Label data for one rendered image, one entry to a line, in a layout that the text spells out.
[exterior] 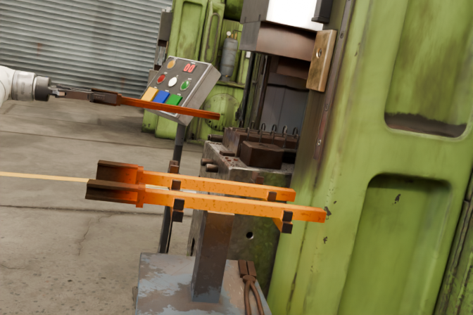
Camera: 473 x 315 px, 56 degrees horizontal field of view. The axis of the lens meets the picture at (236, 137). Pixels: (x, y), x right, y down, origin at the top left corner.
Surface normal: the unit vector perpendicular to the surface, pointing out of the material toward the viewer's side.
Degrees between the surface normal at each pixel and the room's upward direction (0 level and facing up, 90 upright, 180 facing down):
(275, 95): 90
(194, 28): 89
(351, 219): 90
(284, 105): 90
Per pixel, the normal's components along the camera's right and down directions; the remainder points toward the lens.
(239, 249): 0.26, 0.21
